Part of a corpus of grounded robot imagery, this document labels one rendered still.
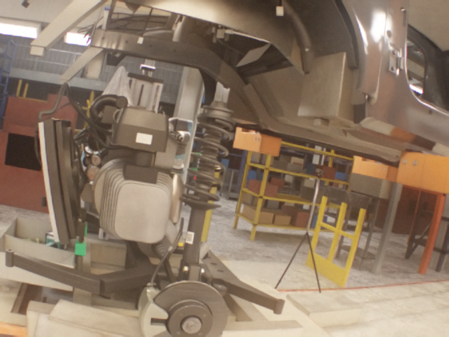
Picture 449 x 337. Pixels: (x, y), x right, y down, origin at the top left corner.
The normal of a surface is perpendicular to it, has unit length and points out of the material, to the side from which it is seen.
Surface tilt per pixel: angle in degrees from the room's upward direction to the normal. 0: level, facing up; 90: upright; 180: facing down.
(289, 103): 103
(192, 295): 90
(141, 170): 90
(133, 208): 90
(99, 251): 90
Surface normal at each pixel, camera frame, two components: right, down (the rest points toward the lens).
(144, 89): 0.48, 0.15
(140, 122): 0.36, -0.07
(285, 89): 0.15, 0.32
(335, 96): -0.92, -0.16
